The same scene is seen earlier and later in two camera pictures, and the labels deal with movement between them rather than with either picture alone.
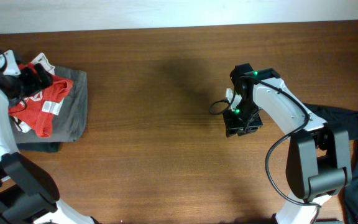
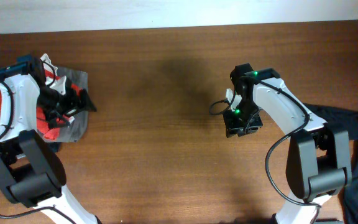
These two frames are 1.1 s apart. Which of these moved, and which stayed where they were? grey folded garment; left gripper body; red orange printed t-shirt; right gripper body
Moved: left gripper body; red orange printed t-shirt
Stayed: right gripper body; grey folded garment
